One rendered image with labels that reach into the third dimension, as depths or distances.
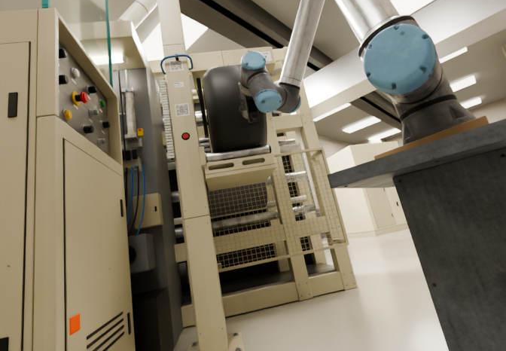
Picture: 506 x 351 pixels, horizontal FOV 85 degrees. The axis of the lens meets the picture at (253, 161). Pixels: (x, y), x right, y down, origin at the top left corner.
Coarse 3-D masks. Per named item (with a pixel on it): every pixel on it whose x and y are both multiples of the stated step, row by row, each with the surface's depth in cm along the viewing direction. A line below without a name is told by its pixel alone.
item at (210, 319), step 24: (168, 0) 174; (168, 24) 169; (168, 48) 164; (168, 72) 160; (192, 96) 160; (192, 120) 153; (192, 144) 149; (192, 168) 146; (192, 192) 142; (192, 216) 139; (192, 240) 136; (192, 264) 133; (216, 264) 134; (192, 288) 130; (216, 288) 131; (216, 312) 128; (216, 336) 125
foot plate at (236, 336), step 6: (228, 336) 142; (234, 336) 140; (240, 336) 138; (228, 342) 133; (234, 342) 132; (240, 342) 130; (192, 348) 135; (198, 348) 133; (234, 348) 125; (240, 348) 122
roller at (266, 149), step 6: (234, 150) 144; (240, 150) 144; (246, 150) 144; (252, 150) 144; (258, 150) 144; (264, 150) 145; (270, 150) 145; (210, 156) 141; (216, 156) 141; (222, 156) 141; (228, 156) 142; (234, 156) 143; (240, 156) 143; (246, 156) 144; (210, 162) 142
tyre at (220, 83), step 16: (208, 80) 143; (224, 80) 140; (208, 96) 139; (224, 96) 137; (208, 112) 141; (224, 112) 136; (224, 128) 138; (240, 128) 139; (256, 128) 141; (224, 144) 142; (240, 144) 144
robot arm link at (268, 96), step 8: (256, 72) 97; (264, 72) 98; (248, 80) 98; (256, 80) 96; (264, 80) 96; (272, 80) 99; (248, 88) 100; (256, 88) 96; (264, 88) 94; (272, 88) 95; (280, 88) 100; (256, 96) 96; (264, 96) 94; (272, 96) 94; (280, 96) 96; (256, 104) 97; (264, 104) 95; (272, 104) 97; (280, 104) 98; (264, 112) 100
